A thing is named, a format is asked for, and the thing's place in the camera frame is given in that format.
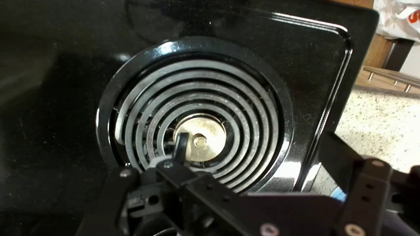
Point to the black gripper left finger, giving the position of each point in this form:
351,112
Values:
110,200

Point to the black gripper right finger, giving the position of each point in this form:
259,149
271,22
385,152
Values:
368,196

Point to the blue white canister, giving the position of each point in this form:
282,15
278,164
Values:
339,194

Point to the coil stove burner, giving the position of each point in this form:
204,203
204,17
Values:
145,99

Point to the black electric stove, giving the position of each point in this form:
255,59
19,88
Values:
53,86

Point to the wooden base cabinet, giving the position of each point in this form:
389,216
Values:
376,52

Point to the white plastic bag orange print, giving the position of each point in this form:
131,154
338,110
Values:
398,17

